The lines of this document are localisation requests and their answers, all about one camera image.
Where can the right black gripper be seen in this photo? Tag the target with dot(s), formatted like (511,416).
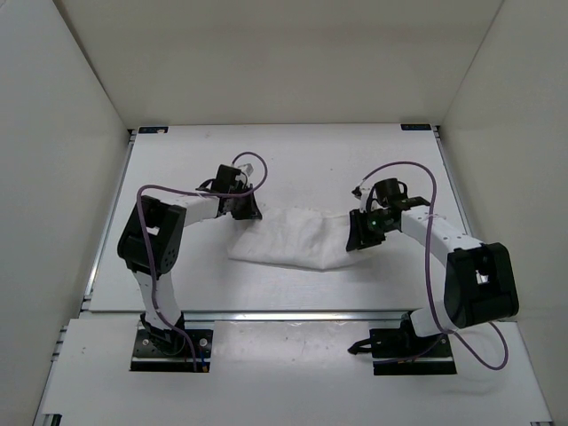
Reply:
(358,237)

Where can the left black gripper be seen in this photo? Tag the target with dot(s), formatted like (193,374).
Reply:
(249,213)

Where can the white pleated skirt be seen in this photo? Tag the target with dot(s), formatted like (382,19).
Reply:
(299,238)

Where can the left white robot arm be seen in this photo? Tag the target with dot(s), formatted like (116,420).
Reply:
(151,240)

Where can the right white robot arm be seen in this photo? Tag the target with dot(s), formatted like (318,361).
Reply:
(479,284)

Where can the left corner label sticker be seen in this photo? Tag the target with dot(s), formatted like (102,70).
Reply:
(153,129)

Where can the corner label sticker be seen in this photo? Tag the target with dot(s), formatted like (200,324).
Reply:
(415,127)
(153,129)

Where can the right corner label sticker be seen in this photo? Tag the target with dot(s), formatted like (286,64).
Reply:
(415,127)

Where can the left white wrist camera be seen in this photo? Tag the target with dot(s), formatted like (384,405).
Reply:
(247,169)

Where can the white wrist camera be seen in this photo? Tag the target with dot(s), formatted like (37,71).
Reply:
(247,169)
(366,198)

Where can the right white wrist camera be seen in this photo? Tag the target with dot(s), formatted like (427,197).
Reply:
(366,198)

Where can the aluminium front rail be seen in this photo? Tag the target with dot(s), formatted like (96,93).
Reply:
(292,316)

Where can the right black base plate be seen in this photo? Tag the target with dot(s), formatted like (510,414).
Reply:
(400,353)

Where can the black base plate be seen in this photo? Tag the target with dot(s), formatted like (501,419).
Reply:
(400,353)
(150,355)

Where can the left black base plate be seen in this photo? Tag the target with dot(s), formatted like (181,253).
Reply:
(150,355)

